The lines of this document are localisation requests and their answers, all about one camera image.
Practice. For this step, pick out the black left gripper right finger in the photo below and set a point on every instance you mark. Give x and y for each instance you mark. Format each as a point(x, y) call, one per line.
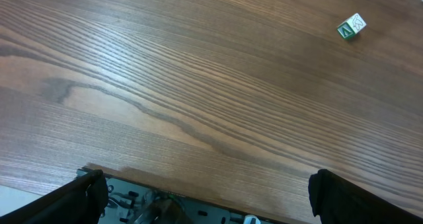
point(338, 201)

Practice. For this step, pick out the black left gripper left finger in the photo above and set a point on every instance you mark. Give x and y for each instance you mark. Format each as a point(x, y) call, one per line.
point(81, 201)

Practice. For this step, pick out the green-sided bird block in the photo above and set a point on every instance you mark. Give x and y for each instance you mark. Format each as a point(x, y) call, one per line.
point(351, 26)

